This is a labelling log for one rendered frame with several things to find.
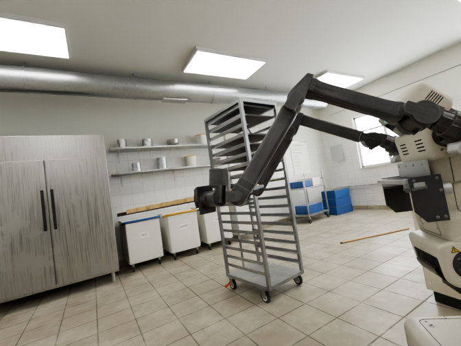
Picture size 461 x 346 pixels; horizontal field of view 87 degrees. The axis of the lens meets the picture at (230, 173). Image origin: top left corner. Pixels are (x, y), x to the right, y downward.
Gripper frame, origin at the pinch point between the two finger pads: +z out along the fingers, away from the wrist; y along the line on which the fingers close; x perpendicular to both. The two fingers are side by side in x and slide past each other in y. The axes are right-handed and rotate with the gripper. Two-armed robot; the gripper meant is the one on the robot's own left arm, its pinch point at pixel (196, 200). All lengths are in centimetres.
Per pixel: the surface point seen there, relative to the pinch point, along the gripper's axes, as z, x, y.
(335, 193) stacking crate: 279, 487, 43
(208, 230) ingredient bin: 304, 149, 57
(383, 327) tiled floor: 5, 119, 101
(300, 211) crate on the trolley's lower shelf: 313, 393, 67
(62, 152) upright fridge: 288, -50, -89
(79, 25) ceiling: 189, -19, -205
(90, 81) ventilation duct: 265, -8, -181
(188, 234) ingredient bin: 306, 113, 56
